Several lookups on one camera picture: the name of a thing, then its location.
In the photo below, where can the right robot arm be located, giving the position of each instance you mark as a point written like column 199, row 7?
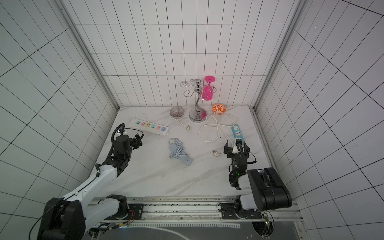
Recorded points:
column 268, row 192

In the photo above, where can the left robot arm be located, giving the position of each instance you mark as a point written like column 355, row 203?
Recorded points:
column 71, row 216

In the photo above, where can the teal USB power strip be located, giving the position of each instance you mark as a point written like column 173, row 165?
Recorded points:
column 237, row 133

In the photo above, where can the white strip with colourful sockets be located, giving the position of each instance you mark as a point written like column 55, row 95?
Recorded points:
column 149, row 127

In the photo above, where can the orange patterned bowl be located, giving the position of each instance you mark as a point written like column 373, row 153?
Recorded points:
column 219, row 109

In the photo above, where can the pink plastic goblet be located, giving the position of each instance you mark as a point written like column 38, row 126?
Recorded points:
column 208, row 90

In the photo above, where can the striped grey bowl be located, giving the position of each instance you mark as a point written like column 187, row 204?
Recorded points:
column 177, row 112

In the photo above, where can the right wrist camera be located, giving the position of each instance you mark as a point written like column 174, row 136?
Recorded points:
column 238, row 149

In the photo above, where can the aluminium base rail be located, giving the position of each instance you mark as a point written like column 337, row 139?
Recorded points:
column 209, row 209

